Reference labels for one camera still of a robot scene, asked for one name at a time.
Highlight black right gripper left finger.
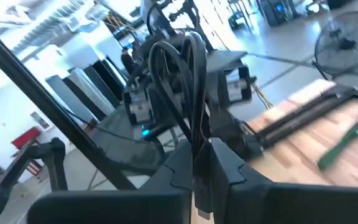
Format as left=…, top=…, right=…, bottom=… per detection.
left=26, top=138, right=194, bottom=224

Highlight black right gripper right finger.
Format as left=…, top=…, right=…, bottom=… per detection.
left=210, top=138, right=358, bottom=224

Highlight thick black USB cable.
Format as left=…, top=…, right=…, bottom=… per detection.
left=147, top=30, right=214, bottom=221

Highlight leaning black white panels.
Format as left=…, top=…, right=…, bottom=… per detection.
left=45, top=55, right=127, bottom=125

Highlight red box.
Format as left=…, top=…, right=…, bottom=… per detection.
left=10, top=126, right=42, bottom=150

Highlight person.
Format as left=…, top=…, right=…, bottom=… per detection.
left=119, top=46, right=138, bottom=77

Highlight black floor fan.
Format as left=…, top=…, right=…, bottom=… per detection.
left=313, top=11, right=358, bottom=79

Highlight green braided cable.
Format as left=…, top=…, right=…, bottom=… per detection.
left=317, top=120, right=358, bottom=171

